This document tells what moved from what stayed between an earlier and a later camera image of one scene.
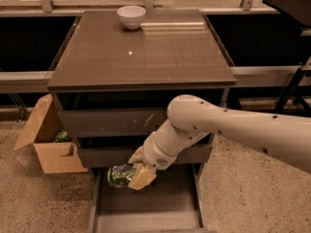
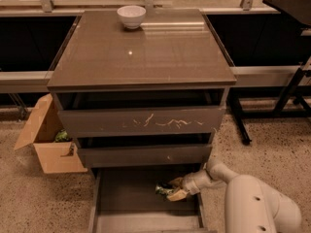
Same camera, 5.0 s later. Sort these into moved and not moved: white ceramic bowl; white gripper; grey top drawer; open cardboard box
Moved: white gripper
Not moved: white ceramic bowl; grey top drawer; open cardboard box
